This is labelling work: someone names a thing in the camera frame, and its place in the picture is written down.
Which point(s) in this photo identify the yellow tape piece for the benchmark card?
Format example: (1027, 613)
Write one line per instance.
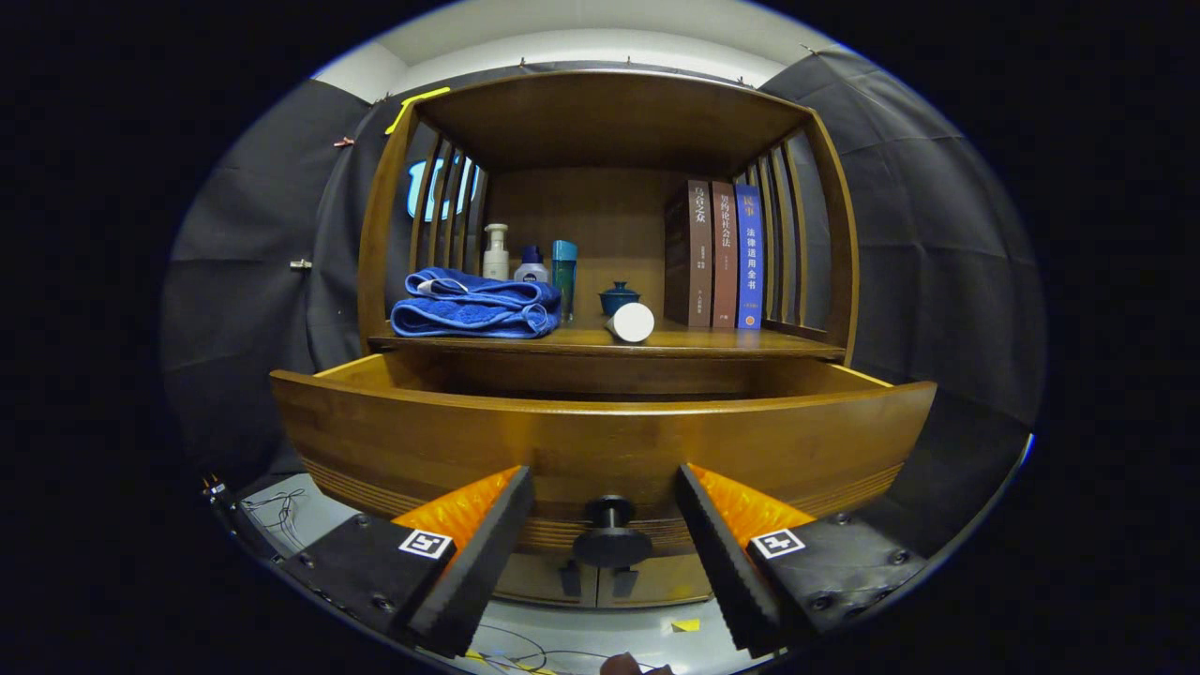
(685, 624)

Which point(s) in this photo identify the white facial cleanser tube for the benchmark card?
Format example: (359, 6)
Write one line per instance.
(633, 323)

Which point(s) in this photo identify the blue book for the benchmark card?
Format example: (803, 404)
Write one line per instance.
(749, 253)

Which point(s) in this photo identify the white pump bottle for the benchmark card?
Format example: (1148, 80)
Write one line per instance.
(495, 258)

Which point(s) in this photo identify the teal tumbler bottle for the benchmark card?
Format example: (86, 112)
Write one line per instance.
(564, 272)

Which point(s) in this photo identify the blue folded towel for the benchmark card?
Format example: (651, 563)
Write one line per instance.
(469, 309)

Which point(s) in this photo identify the wooden drawer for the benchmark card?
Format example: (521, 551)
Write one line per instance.
(600, 441)

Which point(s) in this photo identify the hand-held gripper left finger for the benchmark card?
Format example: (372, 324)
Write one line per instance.
(487, 562)

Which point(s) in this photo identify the wooden cabinet door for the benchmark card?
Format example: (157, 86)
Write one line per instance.
(666, 583)
(539, 581)

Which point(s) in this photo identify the wooden countertop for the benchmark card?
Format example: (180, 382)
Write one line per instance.
(712, 339)

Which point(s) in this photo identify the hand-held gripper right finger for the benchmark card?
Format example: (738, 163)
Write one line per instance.
(727, 562)

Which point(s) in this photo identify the white bottle with blue cap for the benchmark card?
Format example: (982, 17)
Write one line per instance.
(532, 272)

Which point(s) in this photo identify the dark brown book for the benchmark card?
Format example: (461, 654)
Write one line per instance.
(694, 253)

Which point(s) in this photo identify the reddish brown book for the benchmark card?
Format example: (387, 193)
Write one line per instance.
(724, 253)

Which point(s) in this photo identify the wooden cabinet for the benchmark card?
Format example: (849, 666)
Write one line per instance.
(609, 122)

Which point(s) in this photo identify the blue lidded tea cup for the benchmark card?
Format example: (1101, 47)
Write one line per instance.
(617, 298)

